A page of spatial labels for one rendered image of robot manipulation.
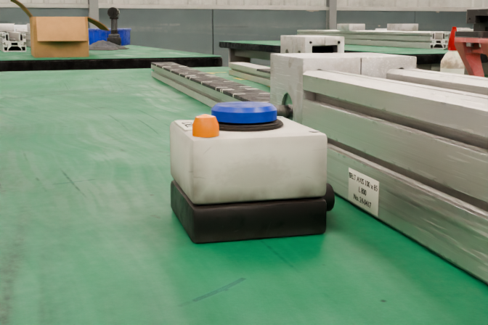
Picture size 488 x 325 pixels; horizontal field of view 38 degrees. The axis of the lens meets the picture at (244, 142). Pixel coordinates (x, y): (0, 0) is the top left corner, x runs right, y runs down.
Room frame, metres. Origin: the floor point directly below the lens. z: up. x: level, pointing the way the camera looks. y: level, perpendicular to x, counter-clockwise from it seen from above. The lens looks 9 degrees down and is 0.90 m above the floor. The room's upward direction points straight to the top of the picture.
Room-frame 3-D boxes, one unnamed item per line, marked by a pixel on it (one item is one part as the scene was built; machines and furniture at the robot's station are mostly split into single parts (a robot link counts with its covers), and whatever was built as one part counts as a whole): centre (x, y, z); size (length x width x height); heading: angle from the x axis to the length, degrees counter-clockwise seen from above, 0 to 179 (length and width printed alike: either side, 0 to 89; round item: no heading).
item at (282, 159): (0.43, -0.01, 0.81); 0.10 x 0.08 x 0.06; 105
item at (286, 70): (0.62, -0.07, 0.83); 0.12 x 0.09 x 0.10; 105
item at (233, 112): (0.43, 0.00, 0.84); 0.04 x 0.04 x 0.02
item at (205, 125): (0.39, 0.02, 0.85); 0.01 x 0.01 x 0.01
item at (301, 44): (1.61, -0.15, 0.83); 0.11 x 0.10 x 0.10; 102
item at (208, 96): (1.23, 0.08, 0.79); 0.96 x 0.04 x 0.03; 15
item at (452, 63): (1.16, -0.34, 0.84); 0.04 x 0.04 x 0.12
